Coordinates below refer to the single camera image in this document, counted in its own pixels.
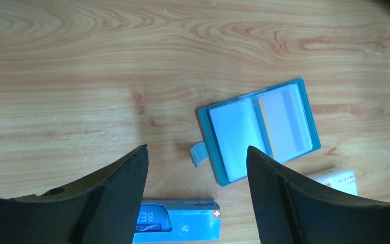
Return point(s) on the white pink sponge packet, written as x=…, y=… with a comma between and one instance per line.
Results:
x=337, y=178

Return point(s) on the gold card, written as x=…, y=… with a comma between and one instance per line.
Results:
x=267, y=126

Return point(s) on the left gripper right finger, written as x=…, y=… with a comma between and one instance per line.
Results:
x=292, y=208

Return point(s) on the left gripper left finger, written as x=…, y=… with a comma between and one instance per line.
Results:
x=101, y=207

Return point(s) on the blue flat box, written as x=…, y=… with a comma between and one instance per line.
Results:
x=177, y=220

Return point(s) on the blue leather card holder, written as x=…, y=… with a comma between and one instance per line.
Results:
x=231, y=126

